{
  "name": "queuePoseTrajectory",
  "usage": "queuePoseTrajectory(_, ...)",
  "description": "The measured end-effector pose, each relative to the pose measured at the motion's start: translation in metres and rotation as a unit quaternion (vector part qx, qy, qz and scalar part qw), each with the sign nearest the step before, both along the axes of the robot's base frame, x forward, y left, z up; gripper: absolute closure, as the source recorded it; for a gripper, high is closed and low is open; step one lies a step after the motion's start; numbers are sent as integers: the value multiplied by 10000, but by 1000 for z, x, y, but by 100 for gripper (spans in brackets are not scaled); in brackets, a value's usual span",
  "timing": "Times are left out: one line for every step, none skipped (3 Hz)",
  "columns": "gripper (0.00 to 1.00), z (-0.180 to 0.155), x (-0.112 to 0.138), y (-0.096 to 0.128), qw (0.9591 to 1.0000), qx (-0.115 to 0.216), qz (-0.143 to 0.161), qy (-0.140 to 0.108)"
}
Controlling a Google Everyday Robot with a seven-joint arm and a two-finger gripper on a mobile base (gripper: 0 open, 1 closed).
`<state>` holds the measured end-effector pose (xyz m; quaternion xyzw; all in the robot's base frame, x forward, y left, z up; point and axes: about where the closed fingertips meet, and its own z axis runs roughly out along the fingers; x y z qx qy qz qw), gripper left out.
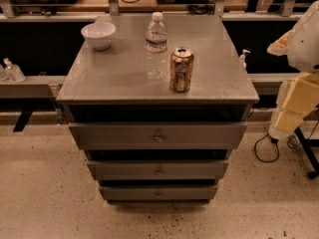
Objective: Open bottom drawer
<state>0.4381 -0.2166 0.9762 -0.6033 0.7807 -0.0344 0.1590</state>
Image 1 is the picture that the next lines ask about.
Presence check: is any grey bottom drawer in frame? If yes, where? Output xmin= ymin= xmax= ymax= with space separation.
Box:
xmin=100 ymin=186 xmax=217 ymax=201

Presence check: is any grey drawer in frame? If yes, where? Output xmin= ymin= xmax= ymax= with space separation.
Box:
xmin=87 ymin=160 xmax=228 ymax=180
xmin=100 ymin=186 xmax=217 ymax=201
xmin=70 ymin=122 xmax=246 ymax=150

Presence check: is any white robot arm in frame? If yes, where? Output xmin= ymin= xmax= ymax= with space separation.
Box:
xmin=267 ymin=1 xmax=319 ymax=139

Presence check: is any grey drawer cabinet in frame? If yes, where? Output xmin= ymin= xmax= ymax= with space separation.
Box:
xmin=57 ymin=14 xmax=258 ymax=190

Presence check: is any grey top drawer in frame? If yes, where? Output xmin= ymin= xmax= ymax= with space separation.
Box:
xmin=70 ymin=122 xmax=246 ymax=150

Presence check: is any grey middle drawer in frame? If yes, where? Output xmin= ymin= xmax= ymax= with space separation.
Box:
xmin=87 ymin=160 xmax=228 ymax=180

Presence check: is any orange soda can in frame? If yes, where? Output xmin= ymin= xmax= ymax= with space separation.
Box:
xmin=170 ymin=47 xmax=194 ymax=93

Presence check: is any clear plastic water bottle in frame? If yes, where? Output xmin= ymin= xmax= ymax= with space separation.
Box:
xmin=146 ymin=12 xmax=167 ymax=81

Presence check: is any white bowl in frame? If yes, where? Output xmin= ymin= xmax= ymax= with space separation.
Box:
xmin=81 ymin=22 xmax=116 ymax=50

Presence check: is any white pump dispenser bottle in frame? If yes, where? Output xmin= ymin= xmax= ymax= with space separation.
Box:
xmin=239 ymin=49 xmax=251 ymax=69

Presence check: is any black stand leg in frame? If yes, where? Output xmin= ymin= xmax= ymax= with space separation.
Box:
xmin=295 ymin=127 xmax=319 ymax=179

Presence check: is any clear sanitizer bottle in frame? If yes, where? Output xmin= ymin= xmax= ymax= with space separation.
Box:
xmin=4 ymin=58 xmax=25 ymax=83

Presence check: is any black floor power cable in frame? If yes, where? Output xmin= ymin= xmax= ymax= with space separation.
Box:
xmin=253 ymin=132 xmax=281 ymax=164

